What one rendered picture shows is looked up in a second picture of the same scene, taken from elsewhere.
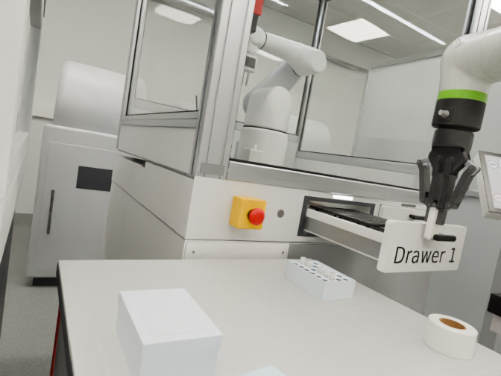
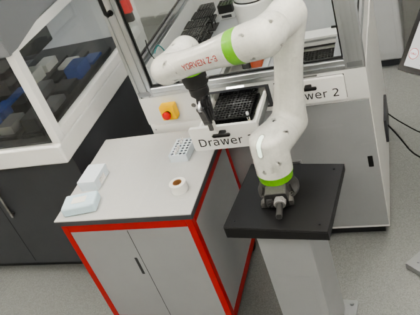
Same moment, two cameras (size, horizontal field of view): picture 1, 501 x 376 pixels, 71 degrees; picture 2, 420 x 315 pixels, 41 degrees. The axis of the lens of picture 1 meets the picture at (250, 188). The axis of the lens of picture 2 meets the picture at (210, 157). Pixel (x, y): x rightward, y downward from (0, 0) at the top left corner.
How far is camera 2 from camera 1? 228 cm
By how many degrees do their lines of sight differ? 60
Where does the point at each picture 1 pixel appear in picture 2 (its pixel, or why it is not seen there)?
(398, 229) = (194, 132)
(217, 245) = (165, 125)
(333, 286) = (174, 157)
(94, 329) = not seen: hidden behind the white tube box
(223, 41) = (117, 39)
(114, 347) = not seen: hidden behind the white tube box
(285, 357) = (120, 187)
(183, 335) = (85, 181)
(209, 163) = (141, 92)
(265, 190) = (177, 96)
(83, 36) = not seen: outside the picture
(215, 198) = (153, 105)
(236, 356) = (110, 185)
